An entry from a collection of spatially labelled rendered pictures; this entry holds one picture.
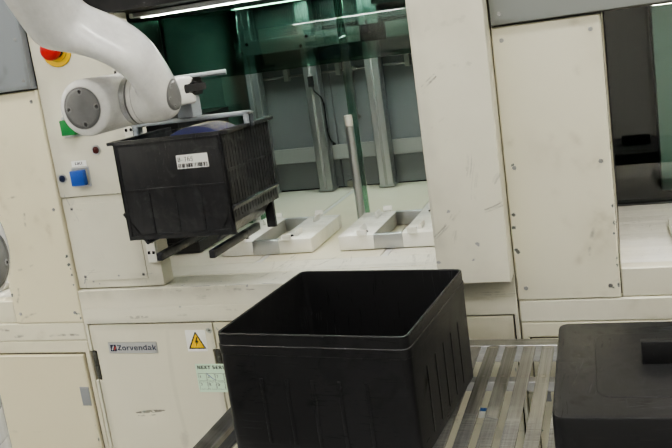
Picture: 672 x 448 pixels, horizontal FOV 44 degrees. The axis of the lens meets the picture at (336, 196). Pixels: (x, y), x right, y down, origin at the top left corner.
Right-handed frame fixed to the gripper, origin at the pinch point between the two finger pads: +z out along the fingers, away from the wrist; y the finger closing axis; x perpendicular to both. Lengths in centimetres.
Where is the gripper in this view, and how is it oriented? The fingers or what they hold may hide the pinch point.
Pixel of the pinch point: (185, 87)
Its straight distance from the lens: 153.3
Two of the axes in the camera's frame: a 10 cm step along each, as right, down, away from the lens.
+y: 9.4, -0.7, -3.3
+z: 3.0, -2.2, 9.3
